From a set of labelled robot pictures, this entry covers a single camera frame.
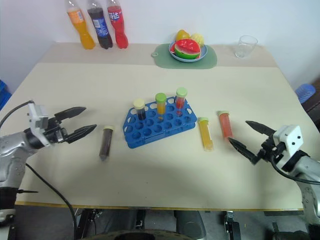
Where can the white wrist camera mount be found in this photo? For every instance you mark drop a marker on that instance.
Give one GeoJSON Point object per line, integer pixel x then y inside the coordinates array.
{"type": "Point", "coordinates": [38, 119]}
{"type": "Point", "coordinates": [290, 140]}

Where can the blue plastic crate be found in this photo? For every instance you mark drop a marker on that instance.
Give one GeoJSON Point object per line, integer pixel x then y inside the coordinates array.
{"type": "Point", "coordinates": [3, 94]}

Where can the orange soda bottle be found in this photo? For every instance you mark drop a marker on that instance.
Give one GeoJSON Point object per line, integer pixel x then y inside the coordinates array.
{"type": "Point", "coordinates": [82, 27]}

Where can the clear drinking glass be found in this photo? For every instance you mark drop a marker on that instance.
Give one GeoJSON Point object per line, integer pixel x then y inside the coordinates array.
{"type": "Point", "coordinates": [245, 46]}

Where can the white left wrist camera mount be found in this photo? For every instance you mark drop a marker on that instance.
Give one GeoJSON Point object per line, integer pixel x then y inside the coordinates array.
{"type": "Point", "coordinates": [38, 119]}

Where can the yellow toy pepper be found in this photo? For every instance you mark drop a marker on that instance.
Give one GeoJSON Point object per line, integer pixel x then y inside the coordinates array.
{"type": "Point", "coordinates": [182, 35]}

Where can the green silicone mat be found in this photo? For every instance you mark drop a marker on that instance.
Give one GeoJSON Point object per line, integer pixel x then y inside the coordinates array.
{"type": "Point", "coordinates": [185, 56]}

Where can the yellow toy pineapple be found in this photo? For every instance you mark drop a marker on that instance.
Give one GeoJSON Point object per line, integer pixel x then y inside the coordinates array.
{"type": "Point", "coordinates": [197, 38]}

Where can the blue test tube rack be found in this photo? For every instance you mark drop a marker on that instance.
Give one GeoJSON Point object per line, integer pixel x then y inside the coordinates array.
{"type": "Point", "coordinates": [159, 124]}

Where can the dark cola bottle blue label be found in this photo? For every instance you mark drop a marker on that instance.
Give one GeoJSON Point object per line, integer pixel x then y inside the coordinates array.
{"type": "Point", "coordinates": [100, 25]}

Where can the blue plastic stool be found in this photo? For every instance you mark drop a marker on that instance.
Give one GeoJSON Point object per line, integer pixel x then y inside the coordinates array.
{"type": "Point", "coordinates": [305, 92]}

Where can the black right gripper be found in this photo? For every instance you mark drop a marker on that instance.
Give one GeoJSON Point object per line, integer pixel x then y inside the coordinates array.
{"type": "Point", "coordinates": [270, 149]}

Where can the dark rounded shape under table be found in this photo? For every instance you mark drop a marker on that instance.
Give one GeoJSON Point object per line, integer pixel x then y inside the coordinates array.
{"type": "Point", "coordinates": [150, 229]}

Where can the blue plate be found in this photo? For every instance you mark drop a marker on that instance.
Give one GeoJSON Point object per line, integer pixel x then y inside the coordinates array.
{"type": "Point", "coordinates": [187, 54]}

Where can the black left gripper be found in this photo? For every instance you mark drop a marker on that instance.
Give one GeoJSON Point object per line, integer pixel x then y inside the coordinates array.
{"type": "Point", "coordinates": [55, 130]}

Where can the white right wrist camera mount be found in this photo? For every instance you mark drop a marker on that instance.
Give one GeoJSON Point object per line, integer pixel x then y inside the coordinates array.
{"type": "Point", "coordinates": [290, 140]}

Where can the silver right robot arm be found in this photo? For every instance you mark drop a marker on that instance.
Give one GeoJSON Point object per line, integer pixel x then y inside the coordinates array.
{"type": "Point", "coordinates": [309, 180]}

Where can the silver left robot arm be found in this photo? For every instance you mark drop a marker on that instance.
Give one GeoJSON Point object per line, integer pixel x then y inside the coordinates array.
{"type": "Point", "coordinates": [10, 152]}

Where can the orange liquid tube green cap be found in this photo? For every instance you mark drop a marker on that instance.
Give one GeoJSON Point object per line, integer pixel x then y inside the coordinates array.
{"type": "Point", "coordinates": [161, 106]}

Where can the red soda bottle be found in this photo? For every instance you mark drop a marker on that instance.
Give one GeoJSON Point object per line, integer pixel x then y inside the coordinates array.
{"type": "Point", "coordinates": [118, 25]}

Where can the black table frame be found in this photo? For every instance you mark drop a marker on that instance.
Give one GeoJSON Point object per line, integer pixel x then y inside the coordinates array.
{"type": "Point", "coordinates": [232, 224]}

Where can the yellow liquid tube green cap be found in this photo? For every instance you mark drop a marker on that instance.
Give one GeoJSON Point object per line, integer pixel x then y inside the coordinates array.
{"type": "Point", "coordinates": [207, 135]}

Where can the dark liquid tube cream cap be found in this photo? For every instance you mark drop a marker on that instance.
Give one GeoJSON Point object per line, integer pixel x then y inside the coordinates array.
{"type": "Point", "coordinates": [106, 142]}
{"type": "Point", "coordinates": [141, 110]}

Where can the red liquid tube green cap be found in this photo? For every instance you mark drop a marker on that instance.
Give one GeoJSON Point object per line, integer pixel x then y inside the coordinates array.
{"type": "Point", "coordinates": [180, 101]}

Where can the toy watermelon slice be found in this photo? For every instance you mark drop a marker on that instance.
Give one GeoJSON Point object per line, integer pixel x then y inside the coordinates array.
{"type": "Point", "coordinates": [187, 49]}

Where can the red liquid tube cream cap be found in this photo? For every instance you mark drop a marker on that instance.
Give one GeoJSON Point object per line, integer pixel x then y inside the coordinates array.
{"type": "Point", "coordinates": [225, 124]}

